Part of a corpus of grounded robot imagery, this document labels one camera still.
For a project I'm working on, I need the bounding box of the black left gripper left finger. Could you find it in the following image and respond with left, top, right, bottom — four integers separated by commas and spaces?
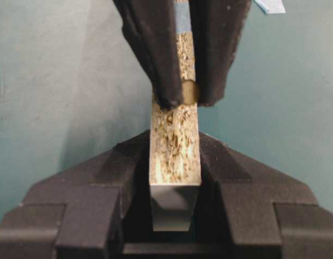
0, 131, 149, 258

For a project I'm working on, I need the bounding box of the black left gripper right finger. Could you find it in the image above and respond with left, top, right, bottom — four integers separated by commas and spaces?
199, 134, 333, 258

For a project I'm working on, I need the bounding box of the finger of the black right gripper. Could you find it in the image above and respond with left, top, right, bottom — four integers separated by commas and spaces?
189, 0, 251, 106
114, 0, 182, 110

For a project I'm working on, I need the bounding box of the small wooden dowel rod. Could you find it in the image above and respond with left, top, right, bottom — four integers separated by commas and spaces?
181, 79, 200, 105

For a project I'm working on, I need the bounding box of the white particle board plank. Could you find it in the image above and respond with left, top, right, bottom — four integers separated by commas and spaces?
148, 2, 201, 233

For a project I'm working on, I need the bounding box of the pale blue tape scrap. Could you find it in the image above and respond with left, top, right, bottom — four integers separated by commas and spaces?
254, 0, 286, 14

